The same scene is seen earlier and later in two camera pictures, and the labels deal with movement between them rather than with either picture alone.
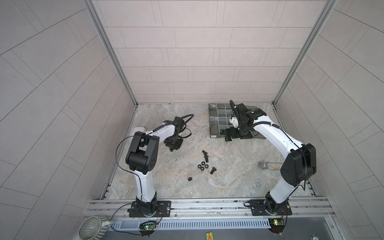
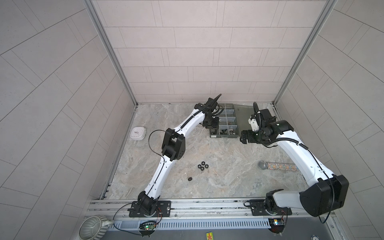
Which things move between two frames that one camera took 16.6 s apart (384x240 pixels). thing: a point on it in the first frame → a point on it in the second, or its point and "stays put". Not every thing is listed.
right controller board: [276, 225] stays put
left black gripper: [176, 146] → [214, 124]
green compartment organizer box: [219, 115] stays put
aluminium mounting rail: [210, 207] stays put
